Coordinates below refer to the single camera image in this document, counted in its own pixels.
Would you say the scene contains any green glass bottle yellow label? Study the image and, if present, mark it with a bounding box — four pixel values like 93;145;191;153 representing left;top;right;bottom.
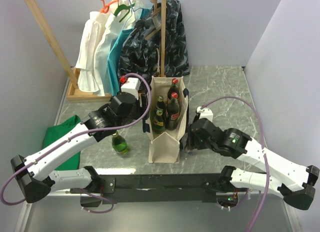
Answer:
154;95;166;112

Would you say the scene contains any cola bottle front red cap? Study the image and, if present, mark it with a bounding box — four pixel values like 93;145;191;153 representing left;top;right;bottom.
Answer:
166;92;180;131

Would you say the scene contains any beige canvas tote bag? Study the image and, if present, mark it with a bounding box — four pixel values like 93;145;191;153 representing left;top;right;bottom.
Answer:
142;77;189;164

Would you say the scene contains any dark cola bottle red cap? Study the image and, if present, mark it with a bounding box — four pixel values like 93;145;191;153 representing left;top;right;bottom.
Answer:
166;78;180;104

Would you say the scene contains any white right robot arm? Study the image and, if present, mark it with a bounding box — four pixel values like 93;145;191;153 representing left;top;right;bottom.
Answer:
189;118;320;211

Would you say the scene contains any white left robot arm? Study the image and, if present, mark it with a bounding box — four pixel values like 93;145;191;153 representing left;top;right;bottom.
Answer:
10;92;151;204

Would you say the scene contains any silver blue energy drink can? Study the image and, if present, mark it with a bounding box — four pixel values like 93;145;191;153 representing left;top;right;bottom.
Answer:
185;150;194;156

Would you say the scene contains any green bottle front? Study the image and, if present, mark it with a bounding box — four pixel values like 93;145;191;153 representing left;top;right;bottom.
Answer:
112;131;129;155

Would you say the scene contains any wooden clothes rack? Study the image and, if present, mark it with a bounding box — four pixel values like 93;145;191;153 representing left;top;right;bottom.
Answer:
24;0;167;103

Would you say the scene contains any teal shirt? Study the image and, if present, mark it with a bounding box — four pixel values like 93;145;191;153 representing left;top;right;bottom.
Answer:
105;8;151;96

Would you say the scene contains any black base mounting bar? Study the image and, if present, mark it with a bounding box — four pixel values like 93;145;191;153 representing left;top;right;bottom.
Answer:
91;173;246;204

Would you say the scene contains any dark patterned shirt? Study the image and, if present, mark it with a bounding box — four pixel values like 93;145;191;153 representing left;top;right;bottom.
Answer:
117;0;190;83

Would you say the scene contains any green cloth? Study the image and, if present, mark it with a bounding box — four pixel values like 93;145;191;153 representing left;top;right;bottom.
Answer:
42;115;81;171

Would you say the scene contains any white ruffled shirt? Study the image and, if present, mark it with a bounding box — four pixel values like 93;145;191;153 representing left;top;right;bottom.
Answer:
75;11;109;93

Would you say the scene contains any pale white blouse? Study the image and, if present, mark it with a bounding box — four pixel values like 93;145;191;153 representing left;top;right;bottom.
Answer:
93;0;129;97

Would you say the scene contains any orange hanger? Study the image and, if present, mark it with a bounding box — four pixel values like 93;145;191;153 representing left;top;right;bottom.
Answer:
99;0;119;14

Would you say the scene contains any green hanger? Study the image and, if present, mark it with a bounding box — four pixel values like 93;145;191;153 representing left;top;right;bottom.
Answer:
113;4;131;22

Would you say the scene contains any wooden hanger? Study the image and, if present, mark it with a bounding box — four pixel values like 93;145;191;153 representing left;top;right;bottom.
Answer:
144;0;162;40

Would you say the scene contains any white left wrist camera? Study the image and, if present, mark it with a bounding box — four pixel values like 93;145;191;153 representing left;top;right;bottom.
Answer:
119;76;141;100

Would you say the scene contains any blue wire hanger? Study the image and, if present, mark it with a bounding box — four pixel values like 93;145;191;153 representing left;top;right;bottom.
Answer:
122;0;145;30

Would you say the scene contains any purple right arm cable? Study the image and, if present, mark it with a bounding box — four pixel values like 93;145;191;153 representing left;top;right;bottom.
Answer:
201;96;271;232

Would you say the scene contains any aluminium rail frame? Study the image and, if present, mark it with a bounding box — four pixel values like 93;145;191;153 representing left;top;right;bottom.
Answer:
14;173;303;232

